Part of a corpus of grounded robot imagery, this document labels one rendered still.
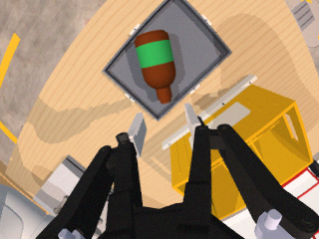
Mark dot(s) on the brown bottle with green label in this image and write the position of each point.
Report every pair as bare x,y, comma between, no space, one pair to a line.
157,64

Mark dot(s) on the yellow box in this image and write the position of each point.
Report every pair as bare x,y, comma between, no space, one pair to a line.
258,116

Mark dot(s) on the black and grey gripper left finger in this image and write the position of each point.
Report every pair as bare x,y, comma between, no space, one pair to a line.
80,215

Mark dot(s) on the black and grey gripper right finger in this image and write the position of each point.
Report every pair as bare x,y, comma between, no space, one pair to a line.
280,214

